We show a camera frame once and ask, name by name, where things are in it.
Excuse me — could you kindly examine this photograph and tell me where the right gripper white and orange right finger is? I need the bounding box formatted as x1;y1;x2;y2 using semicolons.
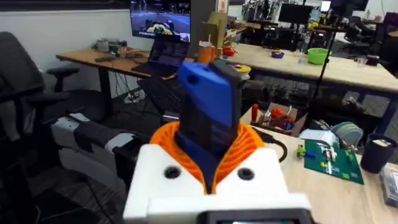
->
213;121;289;195

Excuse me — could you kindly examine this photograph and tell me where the right gripper white and orange left finger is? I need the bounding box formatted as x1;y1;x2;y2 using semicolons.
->
123;121;207;224

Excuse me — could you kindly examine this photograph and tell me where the blue electric screwdriver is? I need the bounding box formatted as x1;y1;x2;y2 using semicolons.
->
175;60;244;194

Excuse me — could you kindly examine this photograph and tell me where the cardboard box with tools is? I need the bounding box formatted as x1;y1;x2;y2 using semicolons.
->
249;102;309;138

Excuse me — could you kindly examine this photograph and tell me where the white box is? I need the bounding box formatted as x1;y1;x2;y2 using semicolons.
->
298;128;340;147

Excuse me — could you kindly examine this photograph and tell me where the green board with toy blocks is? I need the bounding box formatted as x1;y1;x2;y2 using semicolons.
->
296;139;365;185

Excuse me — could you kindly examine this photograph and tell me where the yellow tape roll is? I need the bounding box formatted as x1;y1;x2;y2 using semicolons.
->
231;63;252;80

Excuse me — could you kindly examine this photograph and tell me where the grey-green tape roll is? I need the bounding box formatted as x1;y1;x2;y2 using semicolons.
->
330;121;364;147

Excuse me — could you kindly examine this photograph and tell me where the wooden desk with black legs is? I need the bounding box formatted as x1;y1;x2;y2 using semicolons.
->
55;46;195;118

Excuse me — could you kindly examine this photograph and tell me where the black laptop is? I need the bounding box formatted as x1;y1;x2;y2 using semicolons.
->
131;33;191;78

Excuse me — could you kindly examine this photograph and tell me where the black cup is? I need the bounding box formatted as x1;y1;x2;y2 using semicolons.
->
360;133;398;174

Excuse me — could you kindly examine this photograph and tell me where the orange cup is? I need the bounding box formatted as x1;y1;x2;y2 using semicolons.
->
197;41;216;65

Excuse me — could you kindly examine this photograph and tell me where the green bowl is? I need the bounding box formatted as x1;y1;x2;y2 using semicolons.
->
307;47;331;65

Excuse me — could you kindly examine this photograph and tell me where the long pale wooden table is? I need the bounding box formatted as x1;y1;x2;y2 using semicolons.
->
223;42;398;134

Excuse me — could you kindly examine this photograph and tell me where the black tripod stand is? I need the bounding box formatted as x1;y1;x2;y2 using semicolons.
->
306;0;346;108

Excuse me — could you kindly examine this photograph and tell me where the clear plastic box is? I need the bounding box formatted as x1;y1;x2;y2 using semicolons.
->
378;162;398;208

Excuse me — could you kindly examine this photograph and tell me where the brown cardboard carton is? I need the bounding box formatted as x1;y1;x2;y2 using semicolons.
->
201;11;229;49

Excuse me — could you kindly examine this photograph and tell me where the black office chair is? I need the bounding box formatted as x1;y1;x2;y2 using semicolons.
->
0;30;82;224

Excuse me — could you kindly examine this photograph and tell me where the black computer monitor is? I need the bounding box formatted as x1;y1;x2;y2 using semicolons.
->
277;3;314;26

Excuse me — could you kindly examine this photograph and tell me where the black cable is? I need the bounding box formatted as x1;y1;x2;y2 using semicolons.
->
251;126;289;164

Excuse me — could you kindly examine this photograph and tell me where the wall monitor screen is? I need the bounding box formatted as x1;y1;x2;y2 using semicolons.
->
129;0;192;43

